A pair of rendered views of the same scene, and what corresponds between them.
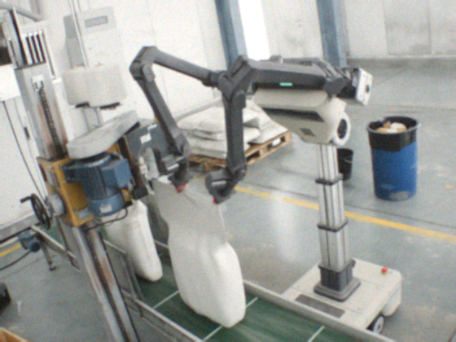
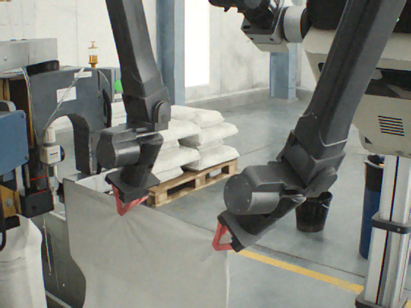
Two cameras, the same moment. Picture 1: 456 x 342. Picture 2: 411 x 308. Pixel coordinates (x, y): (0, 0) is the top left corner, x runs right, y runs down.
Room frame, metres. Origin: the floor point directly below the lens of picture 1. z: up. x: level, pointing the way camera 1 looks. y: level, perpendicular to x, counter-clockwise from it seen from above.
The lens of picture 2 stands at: (0.87, 0.24, 1.43)
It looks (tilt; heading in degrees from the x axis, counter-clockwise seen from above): 15 degrees down; 350
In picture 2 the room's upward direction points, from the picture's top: straight up
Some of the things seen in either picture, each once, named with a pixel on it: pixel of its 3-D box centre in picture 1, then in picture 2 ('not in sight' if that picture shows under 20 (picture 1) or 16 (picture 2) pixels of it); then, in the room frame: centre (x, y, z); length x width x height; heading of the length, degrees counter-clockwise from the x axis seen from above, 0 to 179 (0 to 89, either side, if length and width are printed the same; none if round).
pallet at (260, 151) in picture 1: (238, 147); (166, 172); (5.22, -0.16, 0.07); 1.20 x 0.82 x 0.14; 133
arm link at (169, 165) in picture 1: (174, 158); (131, 132); (1.73, 0.22, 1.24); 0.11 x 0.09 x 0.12; 129
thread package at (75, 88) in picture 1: (78, 85); not in sight; (1.97, 0.62, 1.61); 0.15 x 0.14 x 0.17; 41
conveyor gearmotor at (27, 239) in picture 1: (31, 240); not in sight; (3.04, 1.74, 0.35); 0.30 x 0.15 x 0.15; 41
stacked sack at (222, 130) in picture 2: (261, 114); (202, 132); (5.28, -0.52, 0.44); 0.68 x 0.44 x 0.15; 131
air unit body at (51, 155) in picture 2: (143, 172); (51, 160); (1.92, 0.41, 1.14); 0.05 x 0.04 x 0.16; 131
